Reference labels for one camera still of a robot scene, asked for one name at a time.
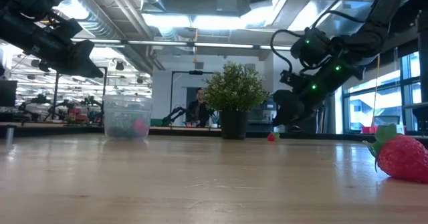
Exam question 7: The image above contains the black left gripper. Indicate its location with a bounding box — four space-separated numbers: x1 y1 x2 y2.
0 9 104 79

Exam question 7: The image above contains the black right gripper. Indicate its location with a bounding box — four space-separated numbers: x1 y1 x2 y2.
272 55 365 126

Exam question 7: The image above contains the large red strawberry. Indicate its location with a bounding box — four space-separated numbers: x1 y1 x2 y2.
362 123 428 185

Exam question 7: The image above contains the clear plastic tupperware container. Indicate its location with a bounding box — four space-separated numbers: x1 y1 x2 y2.
102 94 154 141

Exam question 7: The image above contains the artificial green plant black pot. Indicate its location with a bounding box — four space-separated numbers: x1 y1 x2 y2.
203 62 270 141

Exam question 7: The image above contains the small plant white pot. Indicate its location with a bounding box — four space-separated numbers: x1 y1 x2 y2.
209 112 221 128

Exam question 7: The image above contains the person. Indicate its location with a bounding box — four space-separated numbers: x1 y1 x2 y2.
186 88 212 128

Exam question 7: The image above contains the long ceiling light strip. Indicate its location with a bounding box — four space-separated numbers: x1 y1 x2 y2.
72 38 292 51

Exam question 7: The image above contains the wood-topped grey workbench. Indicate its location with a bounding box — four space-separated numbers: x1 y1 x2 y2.
150 126 222 133

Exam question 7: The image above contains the silver ventilation duct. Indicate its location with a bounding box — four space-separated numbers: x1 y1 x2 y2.
53 0 154 74

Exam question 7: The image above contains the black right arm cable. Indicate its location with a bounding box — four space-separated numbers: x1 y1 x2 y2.
269 9 366 75

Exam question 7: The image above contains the thin hanging cord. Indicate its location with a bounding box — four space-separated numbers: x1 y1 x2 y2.
370 55 381 128

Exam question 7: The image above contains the grey metal post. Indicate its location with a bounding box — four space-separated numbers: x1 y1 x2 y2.
4 124 16 145

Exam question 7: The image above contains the black gantry frame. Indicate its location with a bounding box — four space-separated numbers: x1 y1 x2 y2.
169 70 215 128

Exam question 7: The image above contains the black aluminium table frame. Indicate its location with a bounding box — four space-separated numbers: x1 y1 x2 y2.
0 125 428 148

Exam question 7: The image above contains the black rack frame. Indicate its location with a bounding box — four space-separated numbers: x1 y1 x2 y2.
416 11 428 133

